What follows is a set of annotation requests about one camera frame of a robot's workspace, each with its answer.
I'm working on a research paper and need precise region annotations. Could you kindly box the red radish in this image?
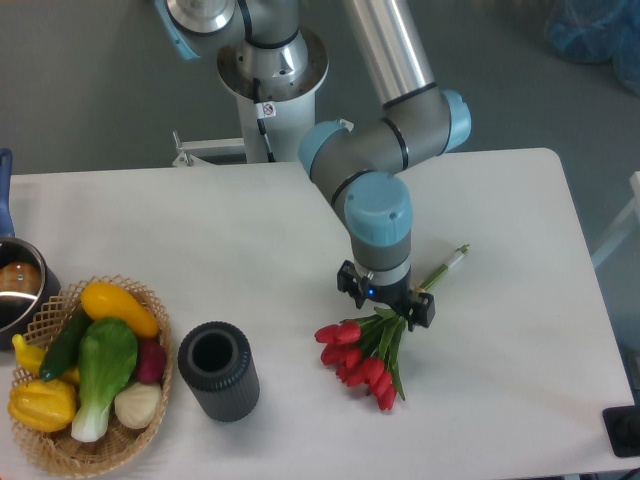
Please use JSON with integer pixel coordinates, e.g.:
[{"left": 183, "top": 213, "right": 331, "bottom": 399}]
[{"left": 135, "top": 340, "right": 167, "bottom": 384}]

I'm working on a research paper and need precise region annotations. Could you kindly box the blue plastic bag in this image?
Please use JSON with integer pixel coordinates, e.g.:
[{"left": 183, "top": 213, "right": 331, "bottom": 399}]
[{"left": 543, "top": 1, "right": 639, "bottom": 94}]

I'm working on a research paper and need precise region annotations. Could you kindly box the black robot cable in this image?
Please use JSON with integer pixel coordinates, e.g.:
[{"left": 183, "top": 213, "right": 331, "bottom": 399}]
[{"left": 252, "top": 78, "right": 277, "bottom": 164}]

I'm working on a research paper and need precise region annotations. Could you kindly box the white garlic bulb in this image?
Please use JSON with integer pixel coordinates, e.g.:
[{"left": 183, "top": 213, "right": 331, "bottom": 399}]
[{"left": 114, "top": 382, "right": 162, "bottom": 430}]

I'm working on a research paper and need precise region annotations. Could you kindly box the black device at table edge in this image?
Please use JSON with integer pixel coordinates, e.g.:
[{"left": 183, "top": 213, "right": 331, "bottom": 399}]
[{"left": 602, "top": 405, "right": 639, "bottom": 458}]

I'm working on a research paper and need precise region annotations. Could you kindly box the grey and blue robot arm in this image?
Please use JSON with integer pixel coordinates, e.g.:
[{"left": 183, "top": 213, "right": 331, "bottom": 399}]
[{"left": 155, "top": 1, "right": 471, "bottom": 327}]

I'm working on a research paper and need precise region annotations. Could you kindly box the dark grey ribbed vase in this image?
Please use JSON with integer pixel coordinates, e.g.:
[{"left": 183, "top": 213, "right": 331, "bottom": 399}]
[{"left": 178, "top": 321, "right": 260, "bottom": 422}]

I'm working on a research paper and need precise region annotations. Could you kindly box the dark pot with blue handle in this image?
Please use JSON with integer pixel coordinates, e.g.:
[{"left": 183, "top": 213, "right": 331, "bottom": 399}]
[{"left": 1, "top": 148, "right": 60, "bottom": 351}]

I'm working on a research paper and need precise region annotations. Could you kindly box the green cucumber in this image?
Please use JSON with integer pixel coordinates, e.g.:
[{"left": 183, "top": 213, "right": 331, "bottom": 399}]
[{"left": 39, "top": 307, "right": 93, "bottom": 382}]

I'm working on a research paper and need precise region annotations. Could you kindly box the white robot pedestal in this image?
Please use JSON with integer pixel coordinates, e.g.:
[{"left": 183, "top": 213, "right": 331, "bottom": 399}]
[{"left": 171, "top": 27, "right": 355, "bottom": 168}]

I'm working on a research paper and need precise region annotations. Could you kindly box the yellow bell pepper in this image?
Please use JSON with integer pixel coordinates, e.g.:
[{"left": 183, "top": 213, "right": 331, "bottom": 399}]
[{"left": 8, "top": 380, "right": 77, "bottom": 433}]

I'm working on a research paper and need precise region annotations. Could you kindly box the white frame at right edge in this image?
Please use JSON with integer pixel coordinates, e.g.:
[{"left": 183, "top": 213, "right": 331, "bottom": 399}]
[{"left": 591, "top": 171, "right": 639, "bottom": 269}]

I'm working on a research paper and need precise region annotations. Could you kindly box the yellow squash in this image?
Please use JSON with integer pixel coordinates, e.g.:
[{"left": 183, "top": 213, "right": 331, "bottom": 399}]
[{"left": 80, "top": 281, "right": 160, "bottom": 339}]

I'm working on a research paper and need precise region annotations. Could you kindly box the red tulip bouquet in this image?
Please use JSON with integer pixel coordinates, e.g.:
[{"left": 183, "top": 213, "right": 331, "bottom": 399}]
[{"left": 315, "top": 244, "right": 470, "bottom": 411}]

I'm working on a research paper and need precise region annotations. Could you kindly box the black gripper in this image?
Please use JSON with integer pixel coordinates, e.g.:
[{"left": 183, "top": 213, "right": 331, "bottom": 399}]
[{"left": 336, "top": 260, "right": 435, "bottom": 331}]

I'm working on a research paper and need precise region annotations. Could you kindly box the green bok choy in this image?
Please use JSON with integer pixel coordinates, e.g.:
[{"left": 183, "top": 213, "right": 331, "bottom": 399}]
[{"left": 71, "top": 317, "right": 138, "bottom": 443}]

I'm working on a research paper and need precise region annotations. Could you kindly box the woven wicker basket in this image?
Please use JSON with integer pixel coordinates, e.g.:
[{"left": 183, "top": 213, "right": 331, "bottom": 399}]
[{"left": 10, "top": 275, "right": 174, "bottom": 478}]

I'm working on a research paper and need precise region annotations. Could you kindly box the small yellow gourd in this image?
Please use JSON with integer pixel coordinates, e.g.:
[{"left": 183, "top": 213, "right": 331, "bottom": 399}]
[{"left": 11, "top": 334, "right": 80, "bottom": 386}]

